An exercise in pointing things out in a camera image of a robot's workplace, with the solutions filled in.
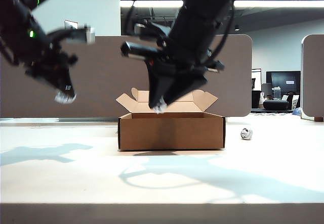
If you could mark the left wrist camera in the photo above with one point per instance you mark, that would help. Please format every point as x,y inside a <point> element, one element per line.
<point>81,35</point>

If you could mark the long ceiling light strip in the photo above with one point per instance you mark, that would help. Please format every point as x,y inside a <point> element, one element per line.
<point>278,3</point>

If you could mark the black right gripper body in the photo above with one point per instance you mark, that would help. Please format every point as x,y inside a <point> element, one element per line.
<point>177,68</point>

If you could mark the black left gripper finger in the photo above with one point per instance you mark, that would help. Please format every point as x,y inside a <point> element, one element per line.
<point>51,85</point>
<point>66,82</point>

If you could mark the large paper ball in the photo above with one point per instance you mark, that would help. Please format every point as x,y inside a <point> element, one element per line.
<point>64,98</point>

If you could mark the small paper ball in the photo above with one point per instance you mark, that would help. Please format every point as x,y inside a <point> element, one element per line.
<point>246,134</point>

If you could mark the tall paper ball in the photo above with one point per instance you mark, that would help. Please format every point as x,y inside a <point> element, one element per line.
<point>160,109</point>

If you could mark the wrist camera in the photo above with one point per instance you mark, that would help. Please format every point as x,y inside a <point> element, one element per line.
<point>141,49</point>
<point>81,35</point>

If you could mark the brown divider with white rim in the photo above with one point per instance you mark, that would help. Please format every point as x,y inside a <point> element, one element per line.
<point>314,77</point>

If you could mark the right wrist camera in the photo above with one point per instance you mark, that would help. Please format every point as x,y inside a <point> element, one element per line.
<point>141,49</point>

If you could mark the metal wall switch plate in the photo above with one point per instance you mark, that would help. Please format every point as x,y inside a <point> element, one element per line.
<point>70,24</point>

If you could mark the wide brown desk divider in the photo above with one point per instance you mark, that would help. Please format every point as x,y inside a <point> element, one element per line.
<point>106,82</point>

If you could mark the black round ottoman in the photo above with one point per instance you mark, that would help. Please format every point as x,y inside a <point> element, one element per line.
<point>275,105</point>

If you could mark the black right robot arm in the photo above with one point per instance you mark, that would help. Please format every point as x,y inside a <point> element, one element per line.
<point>200,16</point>

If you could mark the large black display screen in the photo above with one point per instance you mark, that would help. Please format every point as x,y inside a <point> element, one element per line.
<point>281,78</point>

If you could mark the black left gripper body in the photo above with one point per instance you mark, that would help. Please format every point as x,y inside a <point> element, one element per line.
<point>49,63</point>

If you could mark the small brown divider foot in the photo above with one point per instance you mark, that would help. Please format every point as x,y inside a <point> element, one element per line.
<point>318,119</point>

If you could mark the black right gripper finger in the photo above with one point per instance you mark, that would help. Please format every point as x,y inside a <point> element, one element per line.
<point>158,90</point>
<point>187,85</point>

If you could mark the computer monitor with white screen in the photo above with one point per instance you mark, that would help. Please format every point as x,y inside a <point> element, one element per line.
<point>257,78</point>

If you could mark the blue plastic bag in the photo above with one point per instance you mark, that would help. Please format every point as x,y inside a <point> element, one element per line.
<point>297,112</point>

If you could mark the open brown cardboard box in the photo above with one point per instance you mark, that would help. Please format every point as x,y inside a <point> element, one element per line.
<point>169,133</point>

